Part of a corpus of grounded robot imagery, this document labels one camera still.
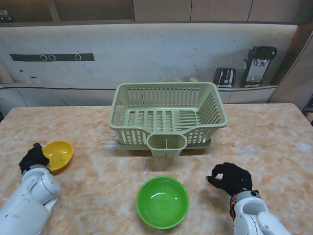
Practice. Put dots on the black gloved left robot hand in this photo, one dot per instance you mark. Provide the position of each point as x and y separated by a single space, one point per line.
34 157

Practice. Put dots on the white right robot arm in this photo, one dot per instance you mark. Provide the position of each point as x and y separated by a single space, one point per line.
254 215

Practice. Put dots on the black wall rail strip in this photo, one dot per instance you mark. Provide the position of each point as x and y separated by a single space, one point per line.
27 57

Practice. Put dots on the beige round item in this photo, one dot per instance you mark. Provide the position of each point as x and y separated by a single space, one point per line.
177 80
193 79
162 80

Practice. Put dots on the black toaster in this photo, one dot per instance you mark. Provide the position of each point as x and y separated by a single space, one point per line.
223 77

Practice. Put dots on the dark item on shelf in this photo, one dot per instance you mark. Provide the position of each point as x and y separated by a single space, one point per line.
6 16

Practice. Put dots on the wooden wall cabinets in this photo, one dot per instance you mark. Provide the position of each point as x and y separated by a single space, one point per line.
161 11

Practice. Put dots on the white low counter cabinet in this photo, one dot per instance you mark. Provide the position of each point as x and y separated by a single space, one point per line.
41 96

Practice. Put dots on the black silver coffee machine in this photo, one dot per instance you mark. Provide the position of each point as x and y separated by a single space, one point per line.
259 52

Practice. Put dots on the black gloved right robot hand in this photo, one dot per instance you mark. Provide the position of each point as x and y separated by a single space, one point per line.
232 177

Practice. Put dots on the white wall socket box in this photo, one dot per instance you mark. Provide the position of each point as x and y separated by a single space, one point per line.
34 80

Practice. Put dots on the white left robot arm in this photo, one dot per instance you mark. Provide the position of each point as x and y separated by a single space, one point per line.
27 200

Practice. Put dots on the pale green plastic dish rack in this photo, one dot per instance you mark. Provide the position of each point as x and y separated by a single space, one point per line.
168 85

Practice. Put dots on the pale green cutlery holder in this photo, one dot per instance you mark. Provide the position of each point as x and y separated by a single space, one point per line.
156 147

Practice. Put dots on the yellow plastic bowl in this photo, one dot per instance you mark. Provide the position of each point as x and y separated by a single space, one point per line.
60 155

